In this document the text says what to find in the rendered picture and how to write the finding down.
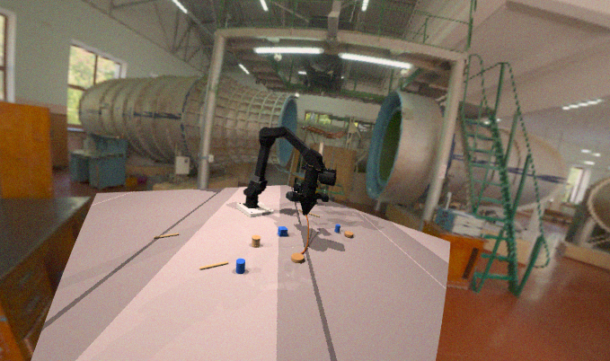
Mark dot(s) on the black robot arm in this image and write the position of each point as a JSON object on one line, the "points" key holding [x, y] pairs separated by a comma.
{"points": [[267, 138]]}

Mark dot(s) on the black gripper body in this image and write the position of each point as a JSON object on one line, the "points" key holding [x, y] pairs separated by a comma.
{"points": [[308, 192]]}

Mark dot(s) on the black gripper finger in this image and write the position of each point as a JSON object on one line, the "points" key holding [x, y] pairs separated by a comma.
{"points": [[304, 206], [311, 204]]}

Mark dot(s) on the small wooden cylinder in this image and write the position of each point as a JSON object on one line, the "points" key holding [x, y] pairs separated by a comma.
{"points": [[256, 240]]}

